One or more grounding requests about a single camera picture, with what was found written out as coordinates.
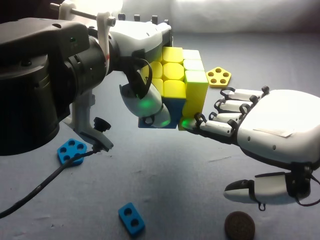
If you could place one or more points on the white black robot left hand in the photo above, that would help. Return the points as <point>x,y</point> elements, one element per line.
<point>135,37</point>

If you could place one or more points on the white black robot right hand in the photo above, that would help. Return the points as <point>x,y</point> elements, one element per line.
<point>280,120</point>

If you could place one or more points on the colourful puzzle cube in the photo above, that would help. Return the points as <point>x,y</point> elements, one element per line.
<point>172,72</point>

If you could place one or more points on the yellow pentagon block with holes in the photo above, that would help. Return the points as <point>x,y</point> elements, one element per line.
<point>220,78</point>

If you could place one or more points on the blue pentagon block with holes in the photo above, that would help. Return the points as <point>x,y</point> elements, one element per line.
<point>65,157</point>

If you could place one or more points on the blue two-hole rectangular block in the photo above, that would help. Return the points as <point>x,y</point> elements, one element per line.
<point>124,220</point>

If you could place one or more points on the brown round sandwich cookie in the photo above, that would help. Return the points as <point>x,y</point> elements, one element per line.
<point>240,226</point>

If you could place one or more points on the grey table cloth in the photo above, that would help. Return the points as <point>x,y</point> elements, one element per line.
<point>175,175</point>

